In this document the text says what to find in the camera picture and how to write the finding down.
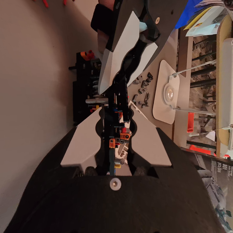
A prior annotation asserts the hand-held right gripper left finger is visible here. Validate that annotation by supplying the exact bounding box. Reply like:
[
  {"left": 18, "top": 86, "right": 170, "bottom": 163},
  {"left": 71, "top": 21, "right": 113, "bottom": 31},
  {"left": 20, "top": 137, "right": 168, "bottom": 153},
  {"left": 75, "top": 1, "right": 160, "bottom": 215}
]
[{"left": 60, "top": 107, "right": 104, "bottom": 173}]

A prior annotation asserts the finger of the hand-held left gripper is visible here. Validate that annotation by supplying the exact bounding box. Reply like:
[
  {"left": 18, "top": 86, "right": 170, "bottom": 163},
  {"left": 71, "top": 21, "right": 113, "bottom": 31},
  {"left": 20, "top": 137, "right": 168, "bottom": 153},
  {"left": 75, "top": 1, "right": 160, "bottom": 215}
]
[
  {"left": 126, "top": 42, "right": 159, "bottom": 87},
  {"left": 98, "top": 11, "right": 141, "bottom": 95}
]

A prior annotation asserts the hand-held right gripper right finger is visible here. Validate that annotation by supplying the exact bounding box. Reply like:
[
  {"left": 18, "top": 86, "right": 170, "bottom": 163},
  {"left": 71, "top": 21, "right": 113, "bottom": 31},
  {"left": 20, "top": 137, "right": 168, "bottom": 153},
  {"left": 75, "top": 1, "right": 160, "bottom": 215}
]
[{"left": 128, "top": 106, "right": 173, "bottom": 175}]

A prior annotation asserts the lego car chassis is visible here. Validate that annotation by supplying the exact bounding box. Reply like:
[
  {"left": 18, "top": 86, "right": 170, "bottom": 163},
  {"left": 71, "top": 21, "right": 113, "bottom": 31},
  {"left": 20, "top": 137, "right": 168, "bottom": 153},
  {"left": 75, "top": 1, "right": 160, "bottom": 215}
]
[{"left": 69, "top": 50, "right": 132, "bottom": 176}]

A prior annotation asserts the pile of dark grey lego pieces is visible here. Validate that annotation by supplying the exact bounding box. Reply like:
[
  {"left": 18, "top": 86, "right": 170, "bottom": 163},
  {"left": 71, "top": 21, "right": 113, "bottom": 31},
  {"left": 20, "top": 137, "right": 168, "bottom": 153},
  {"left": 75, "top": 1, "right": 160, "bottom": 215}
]
[{"left": 133, "top": 72, "right": 154, "bottom": 109}]

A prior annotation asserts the lego sticker sheet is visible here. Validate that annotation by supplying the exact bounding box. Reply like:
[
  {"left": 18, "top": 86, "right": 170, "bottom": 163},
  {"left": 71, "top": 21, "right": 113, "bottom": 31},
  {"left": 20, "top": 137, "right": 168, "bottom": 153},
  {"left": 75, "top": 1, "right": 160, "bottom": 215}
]
[{"left": 115, "top": 100, "right": 147, "bottom": 164}]

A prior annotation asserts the lego set box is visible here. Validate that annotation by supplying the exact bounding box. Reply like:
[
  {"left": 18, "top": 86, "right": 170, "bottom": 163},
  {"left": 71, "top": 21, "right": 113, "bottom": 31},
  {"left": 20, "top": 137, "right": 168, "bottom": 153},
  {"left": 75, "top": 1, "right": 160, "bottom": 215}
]
[{"left": 194, "top": 153, "right": 233, "bottom": 233}]

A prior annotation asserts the pile of red lego pins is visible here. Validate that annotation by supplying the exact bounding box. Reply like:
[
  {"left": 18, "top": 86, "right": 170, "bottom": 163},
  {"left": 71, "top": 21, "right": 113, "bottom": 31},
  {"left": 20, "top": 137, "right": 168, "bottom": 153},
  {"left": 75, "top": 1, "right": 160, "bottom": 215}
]
[{"left": 32, "top": 0, "right": 76, "bottom": 8}]

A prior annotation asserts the person's left hand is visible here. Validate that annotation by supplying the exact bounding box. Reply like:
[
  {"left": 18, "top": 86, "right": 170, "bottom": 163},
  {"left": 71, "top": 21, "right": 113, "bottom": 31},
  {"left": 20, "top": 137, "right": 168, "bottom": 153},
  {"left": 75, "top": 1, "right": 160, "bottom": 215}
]
[{"left": 97, "top": 29, "right": 112, "bottom": 54}]

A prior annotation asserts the blue bag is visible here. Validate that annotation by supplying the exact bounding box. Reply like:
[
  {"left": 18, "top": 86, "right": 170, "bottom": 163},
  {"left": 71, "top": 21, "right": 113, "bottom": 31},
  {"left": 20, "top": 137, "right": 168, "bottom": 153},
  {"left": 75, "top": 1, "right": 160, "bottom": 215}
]
[{"left": 175, "top": 0, "right": 202, "bottom": 29}]

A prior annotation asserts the white and yellow leaflet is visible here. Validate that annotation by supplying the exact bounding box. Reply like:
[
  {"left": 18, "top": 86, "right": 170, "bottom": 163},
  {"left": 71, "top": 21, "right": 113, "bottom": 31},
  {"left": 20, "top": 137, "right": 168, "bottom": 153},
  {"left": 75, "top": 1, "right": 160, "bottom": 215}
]
[{"left": 184, "top": 6, "right": 221, "bottom": 37}]

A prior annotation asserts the white book stand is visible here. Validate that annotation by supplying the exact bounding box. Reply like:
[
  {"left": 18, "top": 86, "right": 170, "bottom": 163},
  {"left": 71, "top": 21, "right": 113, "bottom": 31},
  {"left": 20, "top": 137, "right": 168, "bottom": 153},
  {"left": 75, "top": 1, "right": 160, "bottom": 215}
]
[{"left": 153, "top": 17, "right": 233, "bottom": 159}]

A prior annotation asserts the orange-red plastic bar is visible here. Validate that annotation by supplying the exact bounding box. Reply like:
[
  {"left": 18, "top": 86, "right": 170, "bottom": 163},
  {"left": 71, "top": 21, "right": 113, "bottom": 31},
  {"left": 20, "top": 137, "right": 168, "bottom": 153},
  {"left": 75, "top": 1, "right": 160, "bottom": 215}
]
[{"left": 187, "top": 112, "right": 195, "bottom": 133}]

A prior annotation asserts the large printed paper sheet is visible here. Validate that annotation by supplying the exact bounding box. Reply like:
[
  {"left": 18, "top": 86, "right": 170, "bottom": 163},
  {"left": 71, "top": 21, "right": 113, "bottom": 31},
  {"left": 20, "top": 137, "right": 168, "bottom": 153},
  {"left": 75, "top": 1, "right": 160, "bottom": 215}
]
[{"left": 195, "top": 0, "right": 233, "bottom": 11}]

